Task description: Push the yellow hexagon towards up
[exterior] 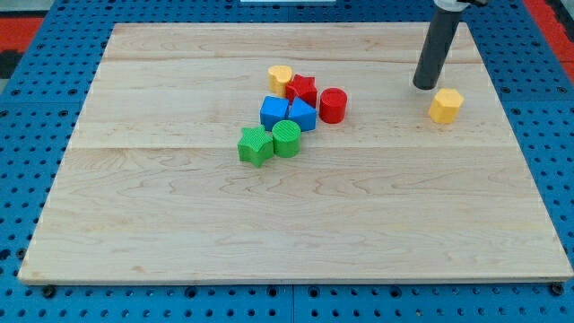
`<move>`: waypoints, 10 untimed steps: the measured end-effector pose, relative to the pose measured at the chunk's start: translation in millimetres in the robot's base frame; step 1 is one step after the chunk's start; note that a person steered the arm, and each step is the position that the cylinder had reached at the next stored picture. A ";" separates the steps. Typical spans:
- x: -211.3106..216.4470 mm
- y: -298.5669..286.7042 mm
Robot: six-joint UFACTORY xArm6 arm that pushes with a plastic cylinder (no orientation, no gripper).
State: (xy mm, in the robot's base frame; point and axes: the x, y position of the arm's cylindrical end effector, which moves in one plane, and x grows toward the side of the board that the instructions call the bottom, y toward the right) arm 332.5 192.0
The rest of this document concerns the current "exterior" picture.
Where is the yellow hexagon block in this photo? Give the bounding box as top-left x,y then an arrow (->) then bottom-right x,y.
428,88 -> 465,124

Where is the green cylinder block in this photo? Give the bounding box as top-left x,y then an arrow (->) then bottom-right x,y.
272,120 -> 301,158

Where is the green star block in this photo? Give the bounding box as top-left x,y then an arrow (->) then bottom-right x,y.
237,125 -> 274,168

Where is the blue triangle block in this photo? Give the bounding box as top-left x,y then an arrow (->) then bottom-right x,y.
287,97 -> 317,132

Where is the blue cube block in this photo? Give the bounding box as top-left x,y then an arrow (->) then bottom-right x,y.
259,96 -> 289,131

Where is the red cylinder block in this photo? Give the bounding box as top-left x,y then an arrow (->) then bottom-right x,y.
319,87 -> 348,124

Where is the red star block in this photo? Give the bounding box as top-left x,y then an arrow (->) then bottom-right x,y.
285,74 -> 317,108

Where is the light wooden board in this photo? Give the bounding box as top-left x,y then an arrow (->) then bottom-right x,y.
18,22 -> 573,285

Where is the yellow heart block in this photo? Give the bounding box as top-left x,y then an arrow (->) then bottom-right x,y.
267,65 -> 293,98

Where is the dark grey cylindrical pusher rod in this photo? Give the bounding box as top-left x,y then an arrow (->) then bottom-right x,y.
413,0 -> 469,90

